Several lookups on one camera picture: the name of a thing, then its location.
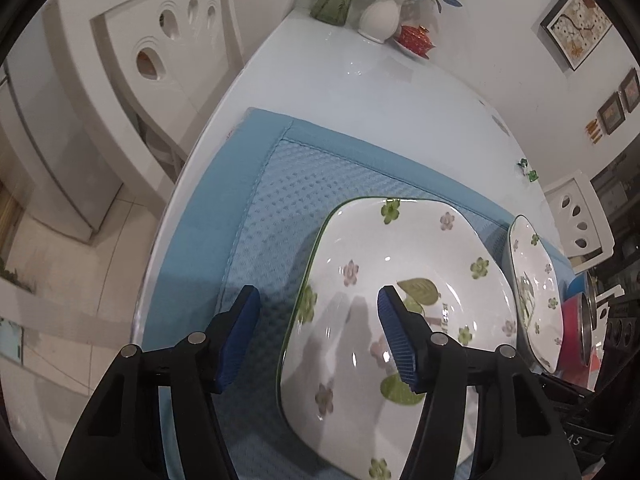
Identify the white ceramic vase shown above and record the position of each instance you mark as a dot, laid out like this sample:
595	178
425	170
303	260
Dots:
380	15

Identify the cluttered shelf unit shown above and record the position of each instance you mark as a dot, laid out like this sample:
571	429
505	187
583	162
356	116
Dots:
617	210

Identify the blue textured table mat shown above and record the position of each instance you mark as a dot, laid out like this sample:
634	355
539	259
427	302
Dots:
300	185

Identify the green-rimmed floral plate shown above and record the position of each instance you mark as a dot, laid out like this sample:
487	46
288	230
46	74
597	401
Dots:
350	260

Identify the white chair with cutouts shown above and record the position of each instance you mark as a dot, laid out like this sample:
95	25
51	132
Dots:
125	85
575	220

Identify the red steel bowl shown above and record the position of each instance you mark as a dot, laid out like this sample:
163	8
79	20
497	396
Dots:
572	335

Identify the floral white plate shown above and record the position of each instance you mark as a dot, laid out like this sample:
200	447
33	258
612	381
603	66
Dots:
532	270

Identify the grey refrigerator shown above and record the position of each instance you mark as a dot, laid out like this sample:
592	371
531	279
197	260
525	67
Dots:
50	135

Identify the red lidded teacup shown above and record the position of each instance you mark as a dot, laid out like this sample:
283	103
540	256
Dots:
415	37

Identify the large framed tree picture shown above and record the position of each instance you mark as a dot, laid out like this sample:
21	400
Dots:
577	25

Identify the blue steel bowl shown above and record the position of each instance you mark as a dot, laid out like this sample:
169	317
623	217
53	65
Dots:
575	285

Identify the orange wall ornaments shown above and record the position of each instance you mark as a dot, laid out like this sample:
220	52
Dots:
594	131

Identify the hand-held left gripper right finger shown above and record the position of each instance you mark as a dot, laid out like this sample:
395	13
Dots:
400	340

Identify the green table stickers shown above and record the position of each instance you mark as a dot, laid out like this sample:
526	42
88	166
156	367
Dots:
531	175

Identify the small framed picture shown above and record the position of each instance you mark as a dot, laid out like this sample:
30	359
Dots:
631	90
611	114

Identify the white saucer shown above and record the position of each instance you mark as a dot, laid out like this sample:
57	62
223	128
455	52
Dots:
407	51

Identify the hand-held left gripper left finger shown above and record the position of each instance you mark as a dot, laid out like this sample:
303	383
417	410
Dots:
240	340

